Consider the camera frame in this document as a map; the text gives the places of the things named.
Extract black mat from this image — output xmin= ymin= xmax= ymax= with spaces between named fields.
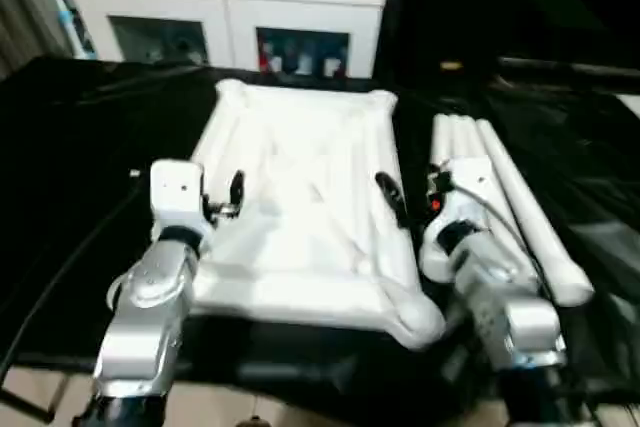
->
xmin=0 ymin=55 xmax=640 ymax=420

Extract white plastic table top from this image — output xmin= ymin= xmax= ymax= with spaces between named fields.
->
xmin=185 ymin=80 xmax=447 ymax=351

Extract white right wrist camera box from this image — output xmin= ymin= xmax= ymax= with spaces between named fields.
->
xmin=440 ymin=159 xmax=492 ymax=224

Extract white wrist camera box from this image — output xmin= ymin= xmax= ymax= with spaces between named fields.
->
xmin=440 ymin=159 xmax=492 ymax=224
xmin=150 ymin=160 xmax=207 ymax=223

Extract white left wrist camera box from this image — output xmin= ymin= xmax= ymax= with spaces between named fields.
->
xmin=150 ymin=160 xmax=207 ymax=223

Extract black metal rail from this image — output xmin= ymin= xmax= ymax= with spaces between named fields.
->
xmin=495 ymin=55 xmax=640 ymax=84

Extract grey curtain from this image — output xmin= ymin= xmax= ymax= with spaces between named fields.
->
xmin=0 ymin=0 xmax=77 ymax=78

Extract white plastic table leg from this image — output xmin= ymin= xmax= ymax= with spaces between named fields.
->
xmin=476 ymin=119 xmax=595 ymax=307
xmin=418 ymin=115 xmax=454 ymax=284
xmin=447 ymin=117 xmax=473 ymax=166
xmin=462 ymin=117 xmax=549 ymax=294

